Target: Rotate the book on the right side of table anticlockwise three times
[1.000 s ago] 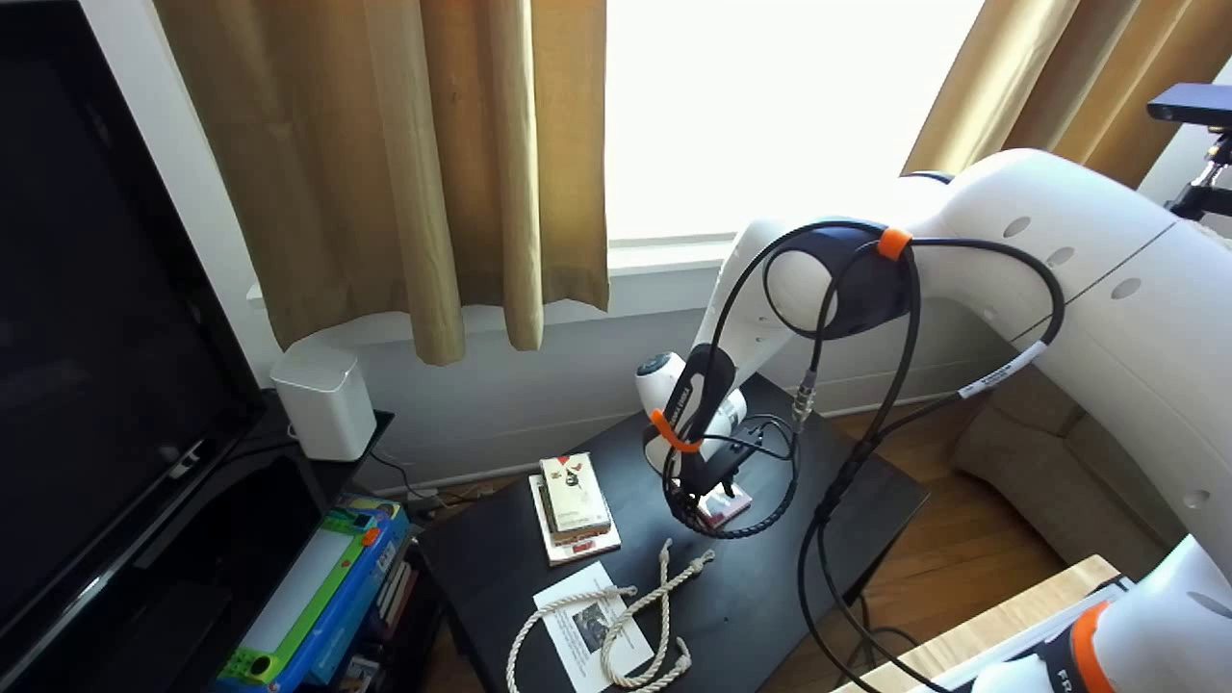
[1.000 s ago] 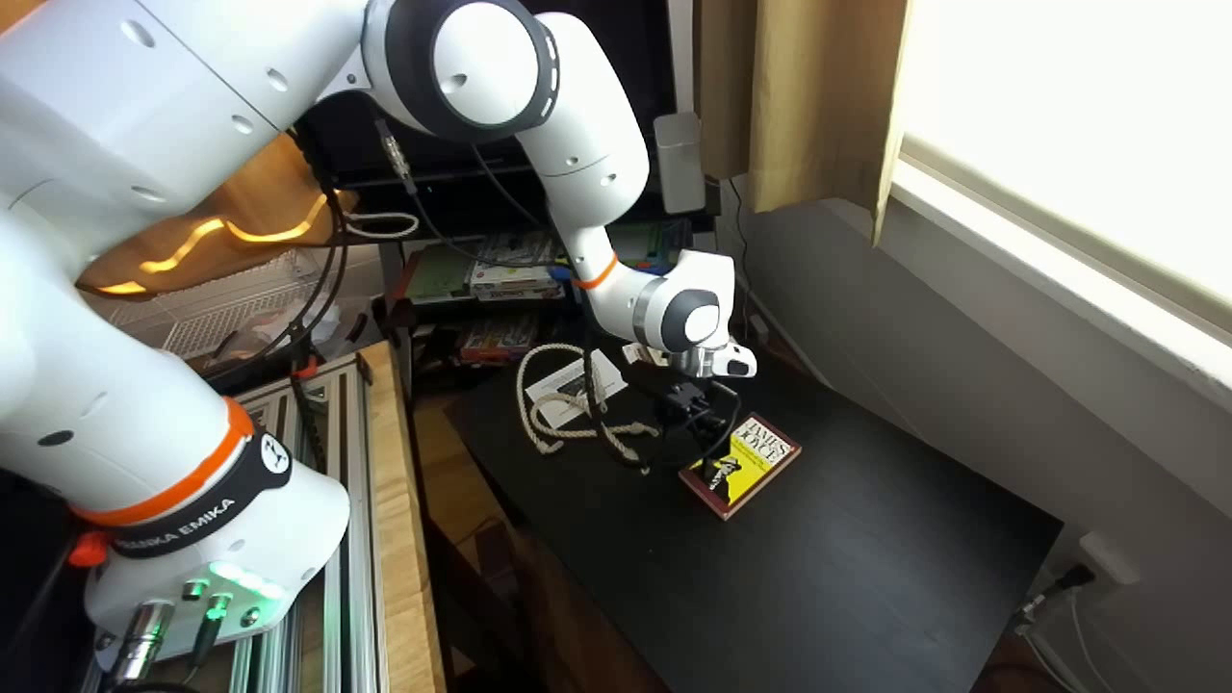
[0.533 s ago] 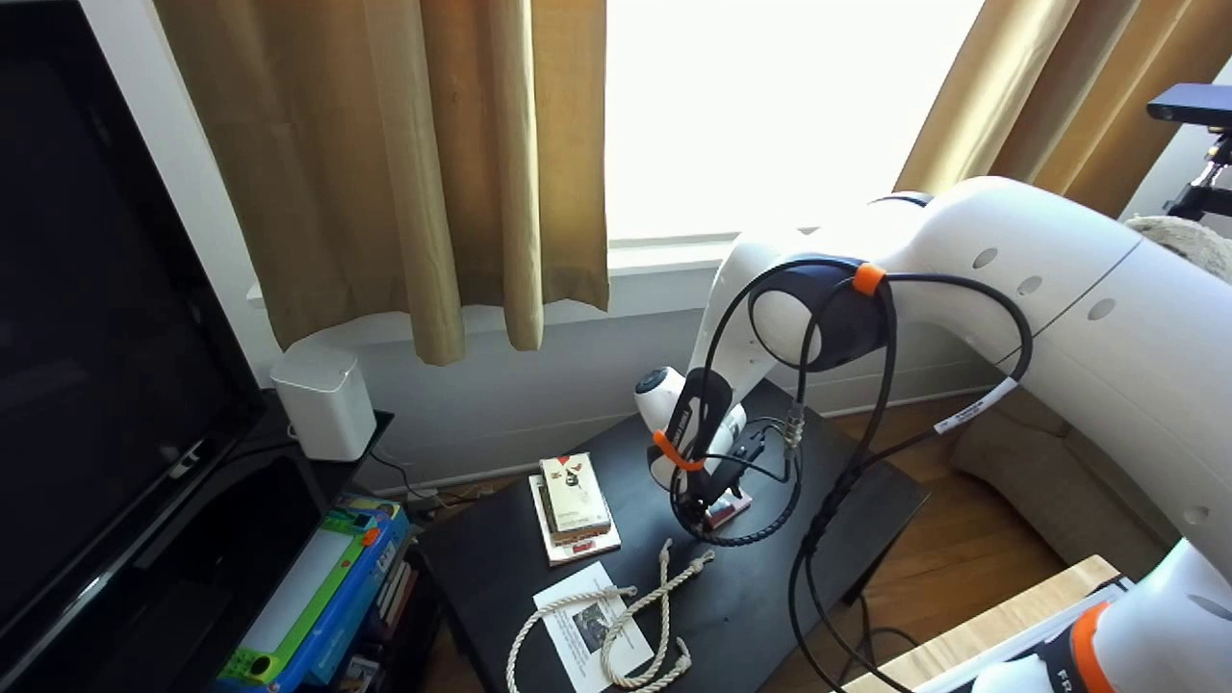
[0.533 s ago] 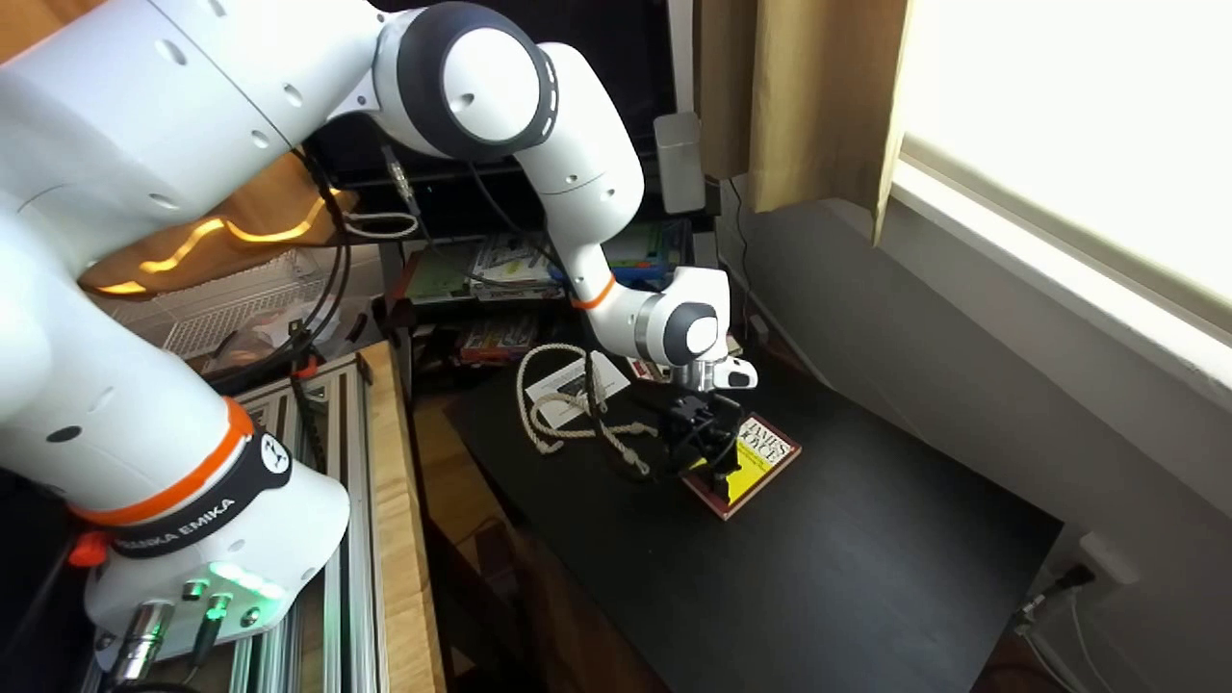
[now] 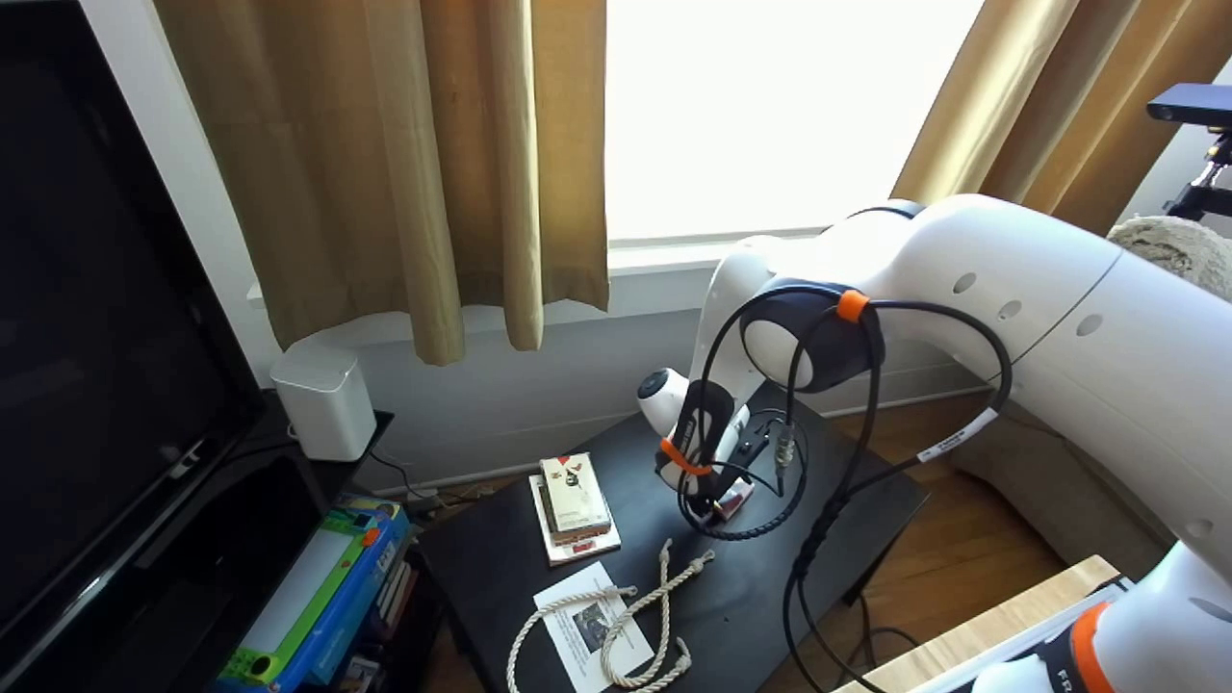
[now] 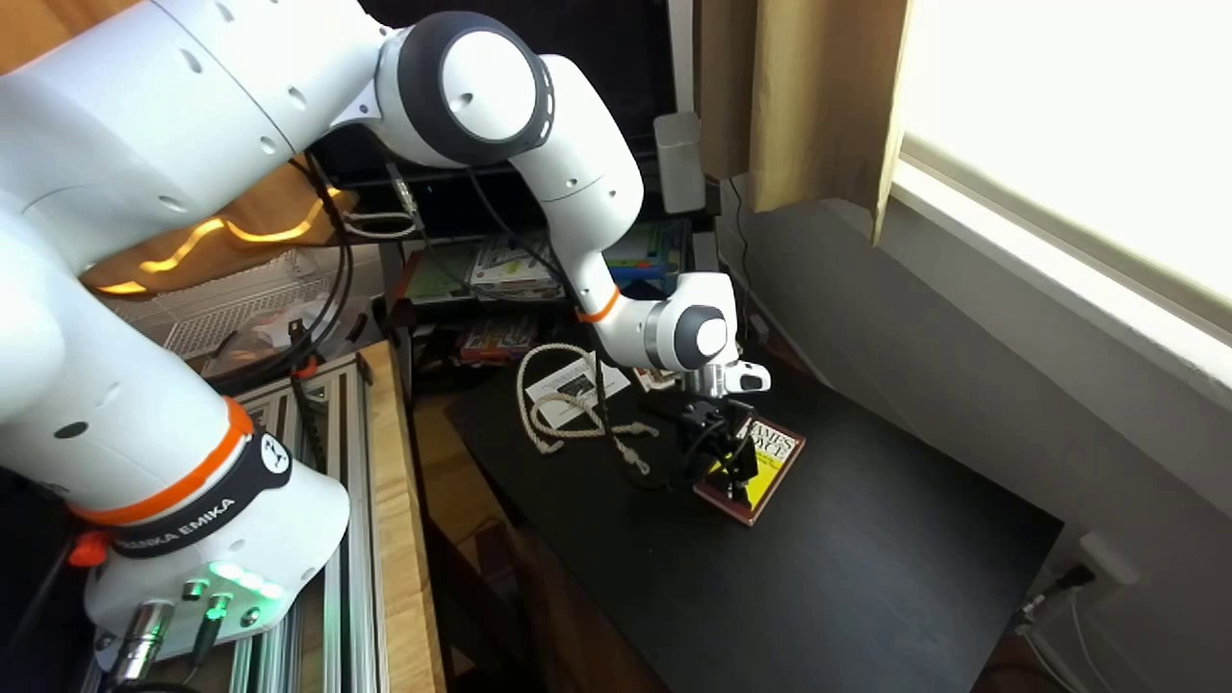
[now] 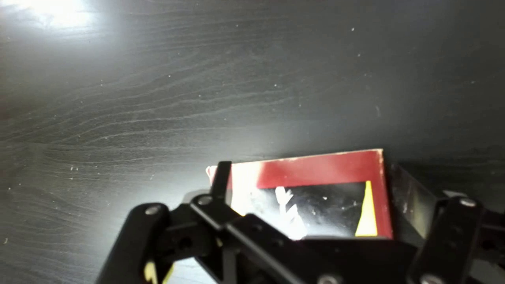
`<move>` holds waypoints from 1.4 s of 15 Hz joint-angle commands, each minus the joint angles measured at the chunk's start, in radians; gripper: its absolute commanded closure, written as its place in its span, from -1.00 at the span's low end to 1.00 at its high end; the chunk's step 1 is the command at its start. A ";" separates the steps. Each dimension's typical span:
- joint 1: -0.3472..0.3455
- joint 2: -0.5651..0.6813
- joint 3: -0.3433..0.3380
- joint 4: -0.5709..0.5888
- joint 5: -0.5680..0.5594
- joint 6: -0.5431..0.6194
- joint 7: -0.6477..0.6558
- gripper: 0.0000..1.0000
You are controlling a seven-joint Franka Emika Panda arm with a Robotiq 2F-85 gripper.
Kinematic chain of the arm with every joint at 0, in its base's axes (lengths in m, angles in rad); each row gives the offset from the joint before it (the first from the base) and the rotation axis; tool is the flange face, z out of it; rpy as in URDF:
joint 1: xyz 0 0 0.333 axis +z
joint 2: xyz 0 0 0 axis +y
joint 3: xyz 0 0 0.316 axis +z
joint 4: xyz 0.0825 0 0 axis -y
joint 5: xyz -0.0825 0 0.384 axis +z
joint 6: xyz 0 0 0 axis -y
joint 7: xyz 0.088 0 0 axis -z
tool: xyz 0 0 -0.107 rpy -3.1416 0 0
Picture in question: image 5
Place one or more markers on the black flat screen television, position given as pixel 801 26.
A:
pixel 103 322

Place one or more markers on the white box speaker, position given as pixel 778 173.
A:
pixel 329 407

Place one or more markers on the bright window with white sill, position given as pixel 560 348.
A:
pixel 746 117

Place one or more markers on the white printed booklet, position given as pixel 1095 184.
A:
pixel 579 617

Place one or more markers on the gold curtain beside armchair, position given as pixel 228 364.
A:
pixel 1027 101

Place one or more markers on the wooden robot platform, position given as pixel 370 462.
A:
pixel 974 629

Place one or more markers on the beige armchair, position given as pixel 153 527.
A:
pixel 1027 486

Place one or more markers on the gold curtain beside television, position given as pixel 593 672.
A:
pixel 385 157

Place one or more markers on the black camera stand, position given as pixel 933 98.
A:
pixel 1198 101

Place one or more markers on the beige knitted blanket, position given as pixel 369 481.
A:
pixel 1168 243

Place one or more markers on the beige switch board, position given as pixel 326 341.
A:
pixel 579 544

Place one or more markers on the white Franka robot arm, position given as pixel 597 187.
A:
pixel 1027 322

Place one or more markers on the small beige book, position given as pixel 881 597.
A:
pixel 577 493

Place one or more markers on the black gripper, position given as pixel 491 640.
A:
pixel 764 448

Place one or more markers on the black television stand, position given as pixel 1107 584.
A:
pixel 194 580

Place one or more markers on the dark wrist camera box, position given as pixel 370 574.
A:
pixel 701 417

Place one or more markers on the blue board game box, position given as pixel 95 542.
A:
pixel 369 590

